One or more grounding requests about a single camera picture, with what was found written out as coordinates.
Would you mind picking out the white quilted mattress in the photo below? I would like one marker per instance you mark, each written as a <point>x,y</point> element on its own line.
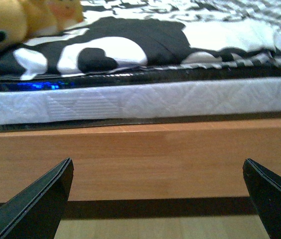
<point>144,101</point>

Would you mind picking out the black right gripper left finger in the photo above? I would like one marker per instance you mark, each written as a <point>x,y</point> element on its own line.
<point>36,211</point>

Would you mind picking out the yellow plush dinosaur toy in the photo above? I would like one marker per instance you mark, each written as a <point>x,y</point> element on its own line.
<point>25,19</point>

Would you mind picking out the black white patterned bedsheet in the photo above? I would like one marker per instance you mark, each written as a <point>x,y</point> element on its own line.
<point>118,35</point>

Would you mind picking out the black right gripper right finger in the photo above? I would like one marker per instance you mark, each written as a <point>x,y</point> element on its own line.
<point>264,188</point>

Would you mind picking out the wooden bed frame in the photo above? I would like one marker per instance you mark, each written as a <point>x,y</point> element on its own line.
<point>154,161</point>

